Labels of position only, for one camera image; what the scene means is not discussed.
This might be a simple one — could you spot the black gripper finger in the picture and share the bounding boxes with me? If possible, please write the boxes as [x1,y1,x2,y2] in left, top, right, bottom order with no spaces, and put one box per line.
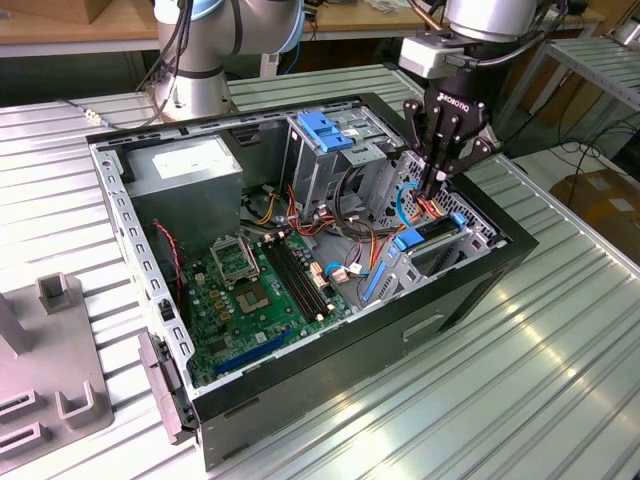
[434,114,502,199]
[403,98,442,198]

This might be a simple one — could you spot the red yellow power wire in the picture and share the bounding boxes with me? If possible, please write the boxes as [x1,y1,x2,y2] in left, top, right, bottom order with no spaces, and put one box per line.
[415,192,449,219]

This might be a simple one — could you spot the hard disk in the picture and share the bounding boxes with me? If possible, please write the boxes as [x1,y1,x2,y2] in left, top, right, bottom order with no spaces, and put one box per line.
[392,211,468,253]

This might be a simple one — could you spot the perforated metal disk bay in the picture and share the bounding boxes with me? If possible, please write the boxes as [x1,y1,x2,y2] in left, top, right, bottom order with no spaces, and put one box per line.
[367,148,508,304]

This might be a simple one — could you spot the blue plastic cage latch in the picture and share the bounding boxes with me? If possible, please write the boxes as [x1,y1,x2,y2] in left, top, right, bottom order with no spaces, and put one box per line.
[296,111,355,155]

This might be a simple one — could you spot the metal drive cage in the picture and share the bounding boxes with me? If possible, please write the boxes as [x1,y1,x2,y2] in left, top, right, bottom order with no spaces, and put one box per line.
[285,106,407,224]

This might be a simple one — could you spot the brown cardboard box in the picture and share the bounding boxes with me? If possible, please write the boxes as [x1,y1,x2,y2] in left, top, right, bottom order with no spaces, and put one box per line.
[548,166,640,237]

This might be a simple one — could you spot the metal slat side table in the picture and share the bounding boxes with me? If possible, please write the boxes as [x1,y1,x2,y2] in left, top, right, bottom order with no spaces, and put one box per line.
[504,36,640,152]

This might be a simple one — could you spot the black RAM slot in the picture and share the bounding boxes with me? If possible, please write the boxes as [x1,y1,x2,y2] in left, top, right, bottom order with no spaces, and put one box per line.
[263,244,322,324]
[269,242,326,321]
[274,240,330,317]
[280,238,334,314]

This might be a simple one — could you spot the grey power supply box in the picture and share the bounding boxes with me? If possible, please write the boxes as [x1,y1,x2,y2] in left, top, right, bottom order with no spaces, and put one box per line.
[122,134,245,259]

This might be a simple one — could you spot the black PC case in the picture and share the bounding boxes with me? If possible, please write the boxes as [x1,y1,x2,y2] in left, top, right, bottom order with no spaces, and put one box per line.
[84,92,540,474]

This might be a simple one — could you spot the green motherboard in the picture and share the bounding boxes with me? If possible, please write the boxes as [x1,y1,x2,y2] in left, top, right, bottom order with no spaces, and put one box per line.
[177,232,354,389]

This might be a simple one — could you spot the blue expansion slot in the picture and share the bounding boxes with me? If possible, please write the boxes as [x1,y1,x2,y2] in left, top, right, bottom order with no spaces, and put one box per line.
[213,326,296,377]

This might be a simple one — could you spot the wooden desk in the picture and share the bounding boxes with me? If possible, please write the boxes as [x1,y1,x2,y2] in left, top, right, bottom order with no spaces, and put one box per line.
[0,0,609,59]

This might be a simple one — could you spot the expansion card retainer latch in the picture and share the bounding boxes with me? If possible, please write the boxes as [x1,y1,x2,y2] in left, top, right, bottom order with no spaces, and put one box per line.
[137,329,197,447]

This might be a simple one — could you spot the grey parts rack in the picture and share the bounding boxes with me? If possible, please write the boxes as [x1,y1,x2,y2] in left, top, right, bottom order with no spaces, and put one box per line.
[0,272,115,474]

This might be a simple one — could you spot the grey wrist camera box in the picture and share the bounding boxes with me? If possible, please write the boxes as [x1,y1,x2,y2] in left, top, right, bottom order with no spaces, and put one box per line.
[397,34,482,80]

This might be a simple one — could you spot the blue data wire angled plug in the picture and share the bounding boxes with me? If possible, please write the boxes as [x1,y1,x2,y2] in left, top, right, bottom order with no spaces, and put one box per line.
[394,179,423,233]

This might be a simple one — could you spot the black sleeved cable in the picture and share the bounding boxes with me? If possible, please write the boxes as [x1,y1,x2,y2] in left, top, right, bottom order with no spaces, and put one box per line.
[334,165,382,237]

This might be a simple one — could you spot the yellow black power wire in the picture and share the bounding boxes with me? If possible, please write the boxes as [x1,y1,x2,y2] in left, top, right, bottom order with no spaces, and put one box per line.
[241,191,289,227]

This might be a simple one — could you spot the blue data wire with label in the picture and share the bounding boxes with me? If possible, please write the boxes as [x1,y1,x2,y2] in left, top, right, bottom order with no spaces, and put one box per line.
[323,260,363,284]

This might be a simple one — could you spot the metal socket cover frame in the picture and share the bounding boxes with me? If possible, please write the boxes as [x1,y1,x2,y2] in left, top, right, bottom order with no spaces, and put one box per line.
[208,233,263,291]

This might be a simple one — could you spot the red black twisted wire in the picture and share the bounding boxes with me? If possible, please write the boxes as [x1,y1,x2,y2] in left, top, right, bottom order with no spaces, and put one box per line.
[151,219,186,307]

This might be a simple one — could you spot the grey cable white plug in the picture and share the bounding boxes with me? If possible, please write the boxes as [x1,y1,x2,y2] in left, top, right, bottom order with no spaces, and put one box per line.
[56,96,157,133]

